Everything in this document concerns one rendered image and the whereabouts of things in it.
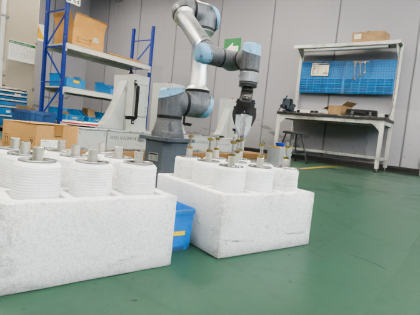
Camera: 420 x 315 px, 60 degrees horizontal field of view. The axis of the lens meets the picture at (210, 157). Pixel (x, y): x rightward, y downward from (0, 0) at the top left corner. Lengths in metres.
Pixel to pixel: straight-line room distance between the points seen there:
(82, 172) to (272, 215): 0.59
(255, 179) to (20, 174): 0.65
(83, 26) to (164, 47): 2.72
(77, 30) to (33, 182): 5.64
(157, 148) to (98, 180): 0.80
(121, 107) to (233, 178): 2.59
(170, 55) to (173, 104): 6.89
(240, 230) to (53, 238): 0.51
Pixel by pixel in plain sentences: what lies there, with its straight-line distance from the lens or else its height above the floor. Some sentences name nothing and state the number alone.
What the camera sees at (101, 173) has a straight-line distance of 0.84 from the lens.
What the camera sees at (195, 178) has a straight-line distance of 1.16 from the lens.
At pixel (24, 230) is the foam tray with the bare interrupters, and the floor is 0.13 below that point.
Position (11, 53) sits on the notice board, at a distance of 7.39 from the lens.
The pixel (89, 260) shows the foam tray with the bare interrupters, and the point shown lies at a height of 0.05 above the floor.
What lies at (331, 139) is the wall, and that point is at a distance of 6.39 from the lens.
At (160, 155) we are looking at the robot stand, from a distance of 1.61.
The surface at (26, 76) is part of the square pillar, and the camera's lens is 7.49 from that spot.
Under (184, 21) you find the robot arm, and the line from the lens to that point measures 1.63.
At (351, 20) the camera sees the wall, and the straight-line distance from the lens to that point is 6.67.
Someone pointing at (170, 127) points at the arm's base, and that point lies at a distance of 1.63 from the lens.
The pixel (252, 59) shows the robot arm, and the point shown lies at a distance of 1.42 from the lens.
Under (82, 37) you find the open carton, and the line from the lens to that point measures 6.41.
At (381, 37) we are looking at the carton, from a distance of 6.04.
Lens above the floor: 0.35
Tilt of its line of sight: 4 degrees down
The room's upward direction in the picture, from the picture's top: 6 degrees clockwise
